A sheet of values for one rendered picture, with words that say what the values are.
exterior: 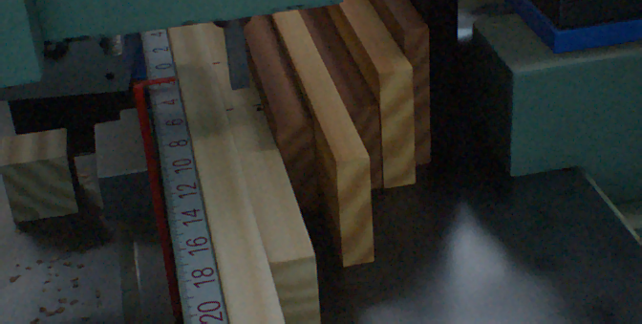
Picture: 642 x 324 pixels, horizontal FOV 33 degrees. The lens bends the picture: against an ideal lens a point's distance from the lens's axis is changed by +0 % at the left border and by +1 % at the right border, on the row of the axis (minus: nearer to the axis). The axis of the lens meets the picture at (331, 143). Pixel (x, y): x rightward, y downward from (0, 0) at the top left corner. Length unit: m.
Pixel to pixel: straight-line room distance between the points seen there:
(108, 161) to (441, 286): 0.28
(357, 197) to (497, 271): 0.07
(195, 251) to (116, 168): 0.27
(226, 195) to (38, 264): 0.26
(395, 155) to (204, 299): 0.17
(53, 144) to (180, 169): 0.27
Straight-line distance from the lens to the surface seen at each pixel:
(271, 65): 0.55
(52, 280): 0.68
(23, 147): 0.73
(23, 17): 0.44
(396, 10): 0.54
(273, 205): 0.46
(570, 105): 0.54
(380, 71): 0.50
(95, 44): 1.11
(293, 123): 0.49
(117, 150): 0.69
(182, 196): 0.44
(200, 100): 0.52
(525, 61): 0.52
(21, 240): 0.72
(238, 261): 0.41
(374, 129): 0.52
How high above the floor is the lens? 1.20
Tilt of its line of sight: 31 degrees down
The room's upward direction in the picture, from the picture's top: 4 degrees counter-clockwise
